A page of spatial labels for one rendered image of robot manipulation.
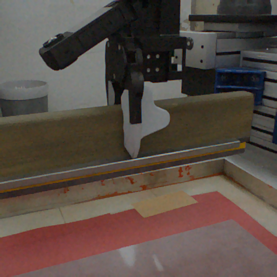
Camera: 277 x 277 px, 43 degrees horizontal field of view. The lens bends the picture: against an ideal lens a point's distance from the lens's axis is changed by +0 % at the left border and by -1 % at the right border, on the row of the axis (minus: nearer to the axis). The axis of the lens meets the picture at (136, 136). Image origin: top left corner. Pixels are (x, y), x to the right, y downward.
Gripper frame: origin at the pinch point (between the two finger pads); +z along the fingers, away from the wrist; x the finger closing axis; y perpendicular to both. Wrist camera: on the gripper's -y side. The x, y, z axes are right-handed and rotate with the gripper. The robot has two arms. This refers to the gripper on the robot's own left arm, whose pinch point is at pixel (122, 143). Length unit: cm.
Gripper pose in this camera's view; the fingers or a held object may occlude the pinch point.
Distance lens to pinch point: 46.8
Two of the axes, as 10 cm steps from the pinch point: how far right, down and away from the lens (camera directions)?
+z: 0.0, 9.4, 3.3
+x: -3.9, -3.0, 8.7
